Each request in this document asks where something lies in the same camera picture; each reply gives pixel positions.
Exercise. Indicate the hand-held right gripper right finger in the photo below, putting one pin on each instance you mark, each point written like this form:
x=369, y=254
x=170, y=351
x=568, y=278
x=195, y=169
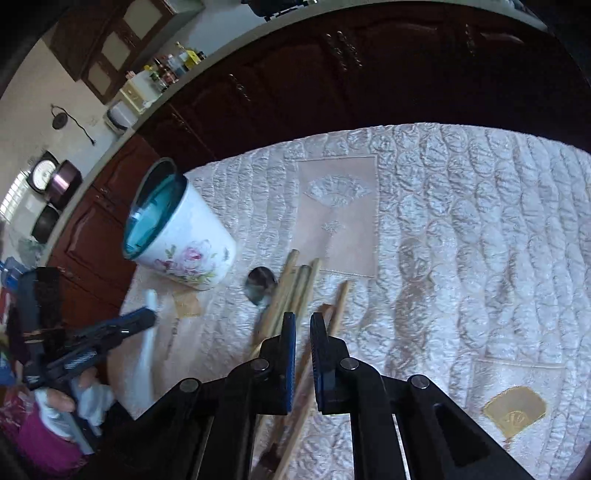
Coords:
x=316, y=360

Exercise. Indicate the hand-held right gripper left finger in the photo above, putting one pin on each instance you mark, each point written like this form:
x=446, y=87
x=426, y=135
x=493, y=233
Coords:
x=290, y=360

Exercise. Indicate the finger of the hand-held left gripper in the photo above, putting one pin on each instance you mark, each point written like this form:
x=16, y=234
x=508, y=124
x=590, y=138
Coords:
x=134, y=321

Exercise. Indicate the white plastic spoon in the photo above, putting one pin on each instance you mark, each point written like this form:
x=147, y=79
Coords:
x=147, y=355

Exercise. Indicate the metal spoon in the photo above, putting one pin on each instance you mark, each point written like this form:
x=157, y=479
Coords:
x=261, y=286

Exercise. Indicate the white floral cup teal inside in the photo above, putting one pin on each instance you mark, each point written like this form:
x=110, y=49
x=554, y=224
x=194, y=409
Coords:
x=184, y=230

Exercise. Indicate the person's left hand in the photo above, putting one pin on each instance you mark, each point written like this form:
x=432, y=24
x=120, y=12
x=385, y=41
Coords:
x=60, y=399

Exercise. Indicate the black pan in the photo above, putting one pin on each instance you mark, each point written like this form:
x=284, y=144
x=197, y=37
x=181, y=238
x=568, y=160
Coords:
x=46, y=224

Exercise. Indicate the white cloth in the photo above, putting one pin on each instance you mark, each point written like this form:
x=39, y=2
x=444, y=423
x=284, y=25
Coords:
x=97, y=399

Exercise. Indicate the window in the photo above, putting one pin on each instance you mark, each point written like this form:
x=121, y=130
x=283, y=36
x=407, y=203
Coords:
x=11, y=196

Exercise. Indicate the purple cooking pot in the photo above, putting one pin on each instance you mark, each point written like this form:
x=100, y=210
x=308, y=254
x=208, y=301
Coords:
x=64, y=182

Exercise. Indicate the purple clothing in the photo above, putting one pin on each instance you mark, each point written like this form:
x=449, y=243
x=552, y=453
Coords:
x=41, y=438

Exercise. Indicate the white quilted tablecloth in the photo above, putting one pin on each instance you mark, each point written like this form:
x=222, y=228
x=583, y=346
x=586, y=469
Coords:
x=438, y=230

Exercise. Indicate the white countertop appliance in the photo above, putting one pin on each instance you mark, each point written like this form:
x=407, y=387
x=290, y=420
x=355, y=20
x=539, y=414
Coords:
x=121, y=117

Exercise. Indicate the small white drawer box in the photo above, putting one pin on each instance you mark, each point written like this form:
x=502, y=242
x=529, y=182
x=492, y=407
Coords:
x=136, y=92

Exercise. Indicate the row of condiment bottles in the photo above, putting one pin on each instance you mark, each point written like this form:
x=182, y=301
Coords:
x=173, y=67

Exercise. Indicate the dark brown base cabinets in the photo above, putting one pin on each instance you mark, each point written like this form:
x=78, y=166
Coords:
x=369, y=69

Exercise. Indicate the pale kitchen countertop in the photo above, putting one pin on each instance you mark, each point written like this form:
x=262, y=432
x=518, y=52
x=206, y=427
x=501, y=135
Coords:
x=240, y=39

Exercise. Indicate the brown wall cabinet glass doors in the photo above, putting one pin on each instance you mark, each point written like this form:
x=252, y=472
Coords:
x=92, y=46

